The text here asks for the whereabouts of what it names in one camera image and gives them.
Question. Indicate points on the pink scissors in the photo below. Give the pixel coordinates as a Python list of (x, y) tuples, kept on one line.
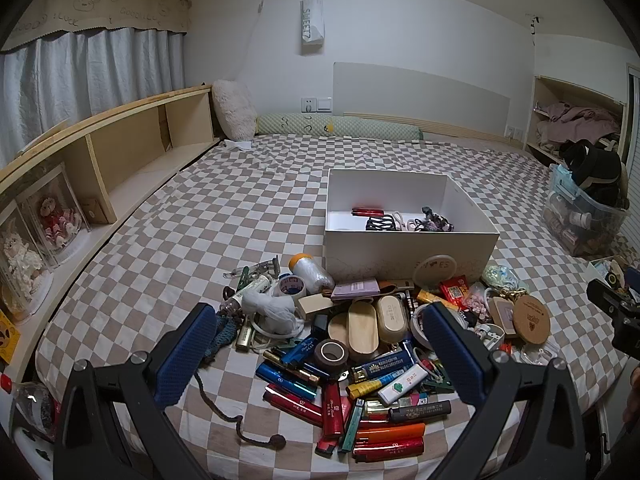
[(400, 220)]

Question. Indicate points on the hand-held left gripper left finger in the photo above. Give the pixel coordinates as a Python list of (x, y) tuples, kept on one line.
[(185, 355)]

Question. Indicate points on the white paper scrap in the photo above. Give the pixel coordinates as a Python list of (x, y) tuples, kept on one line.
[(235, 145)]

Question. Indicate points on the red dress doll in case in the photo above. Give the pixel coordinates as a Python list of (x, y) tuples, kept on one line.
[(57, 220)]

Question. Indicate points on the wooden bedside shelf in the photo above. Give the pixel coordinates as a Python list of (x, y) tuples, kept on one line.
[(145, 135)]

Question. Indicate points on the beige oval case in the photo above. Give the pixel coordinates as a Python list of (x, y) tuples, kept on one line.
[(392, 316)]

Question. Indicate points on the grey curtain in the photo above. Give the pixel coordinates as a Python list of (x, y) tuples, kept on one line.
[(75, 75)]

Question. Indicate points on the slim metallic red lighter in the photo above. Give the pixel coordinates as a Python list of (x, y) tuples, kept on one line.
[(390, 447)]

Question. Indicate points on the yellow box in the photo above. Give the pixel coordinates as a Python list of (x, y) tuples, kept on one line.
[(4, 340)]

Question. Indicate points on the white wall socket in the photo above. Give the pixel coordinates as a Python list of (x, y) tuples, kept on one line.
[(307, 105), (513, 132)]

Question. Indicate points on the black bag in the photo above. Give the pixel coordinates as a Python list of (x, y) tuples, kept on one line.
[(597, 170)]

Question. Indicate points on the round cork coaster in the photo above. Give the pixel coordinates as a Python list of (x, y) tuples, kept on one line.
[(532, 324)]

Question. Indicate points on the small white tray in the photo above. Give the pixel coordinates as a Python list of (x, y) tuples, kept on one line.
[(607, 267)]

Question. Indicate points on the clear plastic storage bin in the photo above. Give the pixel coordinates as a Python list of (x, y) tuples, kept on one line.
[(585, 225)]

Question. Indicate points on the red lighter with white print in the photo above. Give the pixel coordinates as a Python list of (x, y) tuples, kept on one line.
[(367, 211)]

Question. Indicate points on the light blue mask pack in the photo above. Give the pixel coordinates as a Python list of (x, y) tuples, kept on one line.
[(562, 182)]

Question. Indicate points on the beige block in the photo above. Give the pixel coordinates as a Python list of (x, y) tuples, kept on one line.
[(312, 305)]

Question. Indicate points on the wooden oval tray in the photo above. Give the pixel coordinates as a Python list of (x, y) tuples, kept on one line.
[(362, 332)]

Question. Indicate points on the beige printed curtain valance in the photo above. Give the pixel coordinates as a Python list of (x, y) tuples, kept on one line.
[(100, 5)]

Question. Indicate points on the purple card box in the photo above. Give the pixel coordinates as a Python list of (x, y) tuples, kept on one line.
[(355, 290)]

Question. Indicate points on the clear plastic bottle orange cap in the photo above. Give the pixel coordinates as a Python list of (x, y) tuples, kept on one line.
[(310, 270)]

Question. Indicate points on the small wooden box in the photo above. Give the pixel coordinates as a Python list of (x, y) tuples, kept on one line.
[(92, 210)]

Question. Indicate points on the orange lighter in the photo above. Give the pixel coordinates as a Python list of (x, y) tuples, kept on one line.
[(390, 431)]

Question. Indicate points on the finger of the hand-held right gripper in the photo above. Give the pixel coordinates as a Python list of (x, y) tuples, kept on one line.
[(602, 296)]

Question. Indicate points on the white plastic holder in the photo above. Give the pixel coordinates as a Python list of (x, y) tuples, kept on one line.
[(487, 335)]

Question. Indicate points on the white octagonal bottle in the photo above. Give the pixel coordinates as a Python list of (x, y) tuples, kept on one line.
[(255, 287)]

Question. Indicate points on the pile of pink clothes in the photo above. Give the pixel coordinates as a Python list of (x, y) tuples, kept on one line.
[(575, 122)]

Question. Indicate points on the white dress doll in case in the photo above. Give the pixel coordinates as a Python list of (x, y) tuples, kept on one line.
[(20, 255)]

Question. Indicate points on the black hair claw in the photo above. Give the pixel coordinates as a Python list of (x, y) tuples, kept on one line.
[(375, 223)]

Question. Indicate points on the white fluffy pillow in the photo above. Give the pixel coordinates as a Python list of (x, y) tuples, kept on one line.
[(234, 110)]

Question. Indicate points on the white bottle red cap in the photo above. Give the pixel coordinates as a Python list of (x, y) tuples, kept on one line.
[(402, 385)]

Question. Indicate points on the white wall switch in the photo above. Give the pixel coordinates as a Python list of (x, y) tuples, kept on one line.
[(324, 104)]

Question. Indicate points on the white headboard panel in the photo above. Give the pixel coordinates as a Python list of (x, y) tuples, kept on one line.
[(420, 95)]

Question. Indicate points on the person's right forearm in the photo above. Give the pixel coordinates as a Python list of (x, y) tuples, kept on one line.
[(632, 390)]

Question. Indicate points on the white tape roll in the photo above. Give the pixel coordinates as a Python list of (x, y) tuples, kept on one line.
[(417, 332)]

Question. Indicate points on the pile of lighters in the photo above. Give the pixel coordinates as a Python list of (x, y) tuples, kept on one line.
[(300, 375)]

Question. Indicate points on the blue print tape roll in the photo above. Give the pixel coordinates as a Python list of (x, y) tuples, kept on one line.
[(290, 287)]

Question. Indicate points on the brown tape roll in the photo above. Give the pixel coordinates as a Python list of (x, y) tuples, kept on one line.
[(332, 355)]

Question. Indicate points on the small wooden oval lid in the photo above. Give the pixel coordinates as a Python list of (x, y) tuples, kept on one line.
[(339, 327)]

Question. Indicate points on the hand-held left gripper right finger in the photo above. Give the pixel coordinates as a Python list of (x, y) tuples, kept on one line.
[(450, 350)]

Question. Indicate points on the clear nail tip box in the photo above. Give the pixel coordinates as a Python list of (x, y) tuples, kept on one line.
[(537, 355)]

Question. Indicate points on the green white packet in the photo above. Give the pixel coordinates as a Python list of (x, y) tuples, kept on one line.
[(500, 276)]

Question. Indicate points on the bag of pink beads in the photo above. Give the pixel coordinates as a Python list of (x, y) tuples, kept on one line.
[(477, 305)]

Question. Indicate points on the red sachet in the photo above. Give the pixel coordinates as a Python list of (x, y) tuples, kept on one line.
[(452, 292)]

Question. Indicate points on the checkered bed sheet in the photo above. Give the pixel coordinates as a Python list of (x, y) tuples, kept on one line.
[(250, 200)]

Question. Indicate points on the green long bolster pillow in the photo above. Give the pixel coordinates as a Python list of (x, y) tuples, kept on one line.
[(350, 125)]

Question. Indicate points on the white shoe box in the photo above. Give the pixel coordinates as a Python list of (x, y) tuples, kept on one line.
[(400, 250)]

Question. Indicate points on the dark grey lighter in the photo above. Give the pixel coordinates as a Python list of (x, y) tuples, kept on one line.
[(420, 410)]

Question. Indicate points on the white hanging paper bag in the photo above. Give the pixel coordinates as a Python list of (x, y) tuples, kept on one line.
[(311, 25)]

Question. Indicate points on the wooden wardrobe shelf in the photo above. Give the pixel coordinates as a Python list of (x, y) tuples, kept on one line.
[(542, 90)]

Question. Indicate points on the wooden bed rail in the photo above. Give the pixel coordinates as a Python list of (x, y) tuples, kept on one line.
[(460, 134)]

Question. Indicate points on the green clip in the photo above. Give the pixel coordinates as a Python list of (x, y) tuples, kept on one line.
[(245, 277)]

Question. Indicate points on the square cork coaster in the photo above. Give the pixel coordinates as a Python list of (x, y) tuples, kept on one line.
[(502, 315)]

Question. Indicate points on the brown leather item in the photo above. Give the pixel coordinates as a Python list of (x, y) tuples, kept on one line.
[(395, 287)]

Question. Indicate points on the orange sachet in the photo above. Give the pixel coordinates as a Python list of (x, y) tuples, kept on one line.
[(432, 297)]

